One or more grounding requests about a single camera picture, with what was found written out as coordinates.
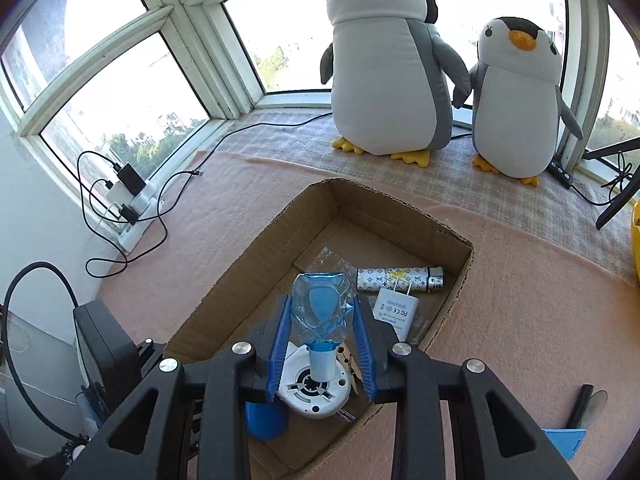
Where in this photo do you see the white window frame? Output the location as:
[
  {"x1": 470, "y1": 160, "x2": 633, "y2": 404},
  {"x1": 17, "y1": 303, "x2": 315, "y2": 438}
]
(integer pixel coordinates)
[{"x1": 0, "y1": 0, "x2": 640, "y2": 161}]

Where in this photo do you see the black cable remote control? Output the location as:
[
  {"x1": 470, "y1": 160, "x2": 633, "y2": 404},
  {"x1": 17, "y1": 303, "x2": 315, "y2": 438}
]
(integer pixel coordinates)
[{"x1": 545, "y1": 160, "x2": 573, "y2": 190}]

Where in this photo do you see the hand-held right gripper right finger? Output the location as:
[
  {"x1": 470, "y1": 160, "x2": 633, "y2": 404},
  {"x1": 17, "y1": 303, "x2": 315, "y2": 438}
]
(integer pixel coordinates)
[{"x1": 352, "y1": 294, "x2": 566, "y2": 480}]

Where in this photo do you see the black cable with plug tip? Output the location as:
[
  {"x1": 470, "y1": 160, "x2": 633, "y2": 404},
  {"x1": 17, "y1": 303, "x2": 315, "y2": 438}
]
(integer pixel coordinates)
[{"x1": 85, "y1": 170, "x2": 203, "y2": 279}]

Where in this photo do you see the black power adapter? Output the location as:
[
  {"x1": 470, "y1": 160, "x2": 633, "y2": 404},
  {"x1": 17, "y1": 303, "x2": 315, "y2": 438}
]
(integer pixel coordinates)
[{"x1": 116, "y1": 162, "x2": 146, "y2": 196}]

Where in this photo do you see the clear blue bottle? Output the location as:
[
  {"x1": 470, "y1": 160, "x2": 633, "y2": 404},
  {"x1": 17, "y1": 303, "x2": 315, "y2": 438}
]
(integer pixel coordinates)
[{"x1": 291, "y1": 272, "x2": 351, "y2": 378}]

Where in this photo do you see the blue plastic tool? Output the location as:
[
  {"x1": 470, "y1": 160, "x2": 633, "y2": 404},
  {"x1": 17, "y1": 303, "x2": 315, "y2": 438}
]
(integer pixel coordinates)
[{"x1": 542, "y1": 427, "x2": 588, "y2": 461}]

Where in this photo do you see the long black cable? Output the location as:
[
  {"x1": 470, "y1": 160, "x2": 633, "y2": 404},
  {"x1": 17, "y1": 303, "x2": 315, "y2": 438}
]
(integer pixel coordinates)
[{"x1": 145, "y1": 109, "x2": 335, "y2": 196}]

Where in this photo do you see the black charger cable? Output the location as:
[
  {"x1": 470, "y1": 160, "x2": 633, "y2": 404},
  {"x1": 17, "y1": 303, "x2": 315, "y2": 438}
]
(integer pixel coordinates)
[{"x1": 77, "y1": 150, "x2": 123, "y2": 241}]

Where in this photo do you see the white power strip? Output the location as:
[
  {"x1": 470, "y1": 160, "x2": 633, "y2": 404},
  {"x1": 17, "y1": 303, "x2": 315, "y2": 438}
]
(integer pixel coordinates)
[{"x1": 117, "y1": 180, "x2": 168, "y2": 256}]

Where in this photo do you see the patterned lighter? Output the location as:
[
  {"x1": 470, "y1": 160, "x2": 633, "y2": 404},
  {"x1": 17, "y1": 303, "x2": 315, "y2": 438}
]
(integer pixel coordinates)
[{"x1": 356, "y1": 265, "x2": 445, "y2": 293}]

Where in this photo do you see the black looped cable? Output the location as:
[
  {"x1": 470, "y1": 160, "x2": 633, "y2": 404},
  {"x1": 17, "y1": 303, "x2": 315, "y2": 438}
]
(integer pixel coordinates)
[{"x1": 2, "y1": 261, "x2": 81, "y2": 441}]

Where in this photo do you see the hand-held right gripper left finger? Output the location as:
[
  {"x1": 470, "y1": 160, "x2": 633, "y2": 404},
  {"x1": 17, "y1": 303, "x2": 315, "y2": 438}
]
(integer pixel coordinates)
[{"x1": 62, "y1": 294, "x2": 291, "y2": 480}]

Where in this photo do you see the cardboard box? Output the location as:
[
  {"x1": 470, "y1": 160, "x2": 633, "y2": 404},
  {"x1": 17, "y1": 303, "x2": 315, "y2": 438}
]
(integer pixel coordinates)
[{"x1": 162, "y1": 178, "x2": 474, "y2": 480}]

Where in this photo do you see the small penguin plush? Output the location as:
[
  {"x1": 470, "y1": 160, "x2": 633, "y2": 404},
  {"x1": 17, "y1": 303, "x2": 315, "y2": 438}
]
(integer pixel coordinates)
[{"x1": 452, "y1": 16, "x2": 585, "y2": 187}]

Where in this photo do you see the black tube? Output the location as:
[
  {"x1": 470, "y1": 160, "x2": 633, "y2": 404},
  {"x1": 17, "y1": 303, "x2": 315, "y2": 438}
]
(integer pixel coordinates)
[{"x1": 570, "y1": 384, "x2": 596, "y2": 426}]

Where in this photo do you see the large penguin plush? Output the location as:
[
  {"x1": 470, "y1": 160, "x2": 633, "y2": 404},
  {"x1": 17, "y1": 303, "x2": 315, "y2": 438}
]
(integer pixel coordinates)
[{"x1": 320, "y1": 0, "x2": 472, "y2": 168}]

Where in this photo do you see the white plug adapter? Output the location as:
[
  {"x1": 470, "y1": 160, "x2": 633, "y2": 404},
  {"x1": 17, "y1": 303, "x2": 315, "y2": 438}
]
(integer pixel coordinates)
[{"x1": 277, "y1": 342, "x2": 351, "y2": 418}]

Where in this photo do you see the blue round case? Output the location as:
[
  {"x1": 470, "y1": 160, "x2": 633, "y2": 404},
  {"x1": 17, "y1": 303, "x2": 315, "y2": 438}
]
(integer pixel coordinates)
[{"x1": 245, "y1": 400, "x2": 290, "y2": 441}]

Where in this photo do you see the white USB charger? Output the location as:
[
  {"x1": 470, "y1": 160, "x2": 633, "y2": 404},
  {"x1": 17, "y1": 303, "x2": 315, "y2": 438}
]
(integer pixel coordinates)
[{"x1": 372, "y1": 280, "x2": 423, "y2": 341}]

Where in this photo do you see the black tripod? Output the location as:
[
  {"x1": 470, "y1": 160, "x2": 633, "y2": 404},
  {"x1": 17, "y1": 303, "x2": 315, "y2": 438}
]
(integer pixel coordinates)
[{"x1": 582, "y1": 137, "x2": 640, "y2": 231}]

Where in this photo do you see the white power adapter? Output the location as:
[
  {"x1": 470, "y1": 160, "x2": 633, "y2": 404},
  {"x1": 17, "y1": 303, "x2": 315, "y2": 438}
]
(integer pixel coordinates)
[{"x1": 105, "y1": 180, "x2": 132, "y2": 206}]

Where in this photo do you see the yellow bowl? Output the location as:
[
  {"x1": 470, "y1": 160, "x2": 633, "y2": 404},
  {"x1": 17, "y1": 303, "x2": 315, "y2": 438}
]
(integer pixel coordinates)
[{"x1": 631, "y1": 200, "x2": 640, "y2": 281}]

